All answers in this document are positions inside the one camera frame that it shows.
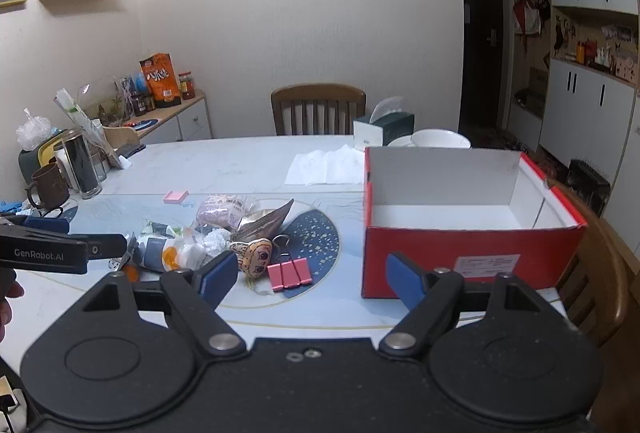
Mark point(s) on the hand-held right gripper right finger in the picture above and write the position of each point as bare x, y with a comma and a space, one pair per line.
402, 280

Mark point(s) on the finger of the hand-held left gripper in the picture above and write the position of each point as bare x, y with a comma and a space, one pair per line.
107, 247
45, 225

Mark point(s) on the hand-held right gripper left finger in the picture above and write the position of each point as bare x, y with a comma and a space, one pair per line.
220, 275

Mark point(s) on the white bun packet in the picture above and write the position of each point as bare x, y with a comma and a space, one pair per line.
216, 243

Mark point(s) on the white plastic wrapper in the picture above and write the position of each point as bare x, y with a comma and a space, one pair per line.
192, 250

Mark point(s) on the white packet orange print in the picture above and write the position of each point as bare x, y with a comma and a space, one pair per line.
150, 253

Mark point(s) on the red cardboard box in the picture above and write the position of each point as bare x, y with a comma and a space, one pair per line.
425, 243

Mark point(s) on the pink snack packet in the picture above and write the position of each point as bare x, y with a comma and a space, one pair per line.
220, 211

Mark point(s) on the pink binder clip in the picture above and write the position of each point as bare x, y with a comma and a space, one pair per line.
290, 274

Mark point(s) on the gold foil wrapper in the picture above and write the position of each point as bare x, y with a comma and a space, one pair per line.
262, 219

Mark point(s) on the pink sticky note pad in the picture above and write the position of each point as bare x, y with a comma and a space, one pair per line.
175, 197

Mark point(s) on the person's left hand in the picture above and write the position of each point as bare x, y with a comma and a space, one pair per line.
7, 293

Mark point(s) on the brown mug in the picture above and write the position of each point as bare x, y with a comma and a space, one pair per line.
47, 188

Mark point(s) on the green storage tub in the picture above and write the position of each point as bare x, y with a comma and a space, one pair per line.
30, 163

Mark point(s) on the light blue printed table mat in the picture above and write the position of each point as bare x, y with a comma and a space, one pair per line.
320, 318

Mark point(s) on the clear plastic bag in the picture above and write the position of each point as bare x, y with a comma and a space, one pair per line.
32, 130

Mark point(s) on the black wallet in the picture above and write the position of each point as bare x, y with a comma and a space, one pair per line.
131, 150

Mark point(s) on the long white green packet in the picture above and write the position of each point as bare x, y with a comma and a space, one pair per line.
95, 128

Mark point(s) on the blue round mat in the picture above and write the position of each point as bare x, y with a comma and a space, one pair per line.
142, 123

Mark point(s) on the glass dome terrarium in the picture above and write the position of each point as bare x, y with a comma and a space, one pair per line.
107, 100

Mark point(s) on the white paper napkin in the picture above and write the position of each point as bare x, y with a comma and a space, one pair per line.
320, 165

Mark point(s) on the white bowl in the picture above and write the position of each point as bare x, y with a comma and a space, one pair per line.
440, 139

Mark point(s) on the white sideboard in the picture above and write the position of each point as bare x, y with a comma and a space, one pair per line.
190, 123

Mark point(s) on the green white tissue box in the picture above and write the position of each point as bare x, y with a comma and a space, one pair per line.
395, 128

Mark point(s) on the orange snack bag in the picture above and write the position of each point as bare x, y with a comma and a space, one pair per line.
161, 83

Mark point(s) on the red jar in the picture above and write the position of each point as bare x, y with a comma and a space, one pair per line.
186, 87

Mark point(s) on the wooden dining chair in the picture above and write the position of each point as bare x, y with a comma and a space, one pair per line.
600, 263
320, 93

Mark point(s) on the white lower cabinet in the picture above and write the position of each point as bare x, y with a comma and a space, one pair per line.
585, 113

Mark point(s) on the dark door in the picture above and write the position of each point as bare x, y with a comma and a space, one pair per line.
480, 38

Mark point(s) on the orange bottle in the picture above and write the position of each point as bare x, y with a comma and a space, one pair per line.
580, 54

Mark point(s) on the red white hanging bag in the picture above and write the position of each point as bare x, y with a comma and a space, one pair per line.
527, 18

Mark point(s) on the red pot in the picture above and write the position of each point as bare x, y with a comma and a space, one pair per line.
591, 49

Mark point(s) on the pink drawer box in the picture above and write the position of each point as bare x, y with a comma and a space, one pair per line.
627, 67

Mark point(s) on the black hanging bag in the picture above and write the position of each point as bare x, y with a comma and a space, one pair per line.
543, 3

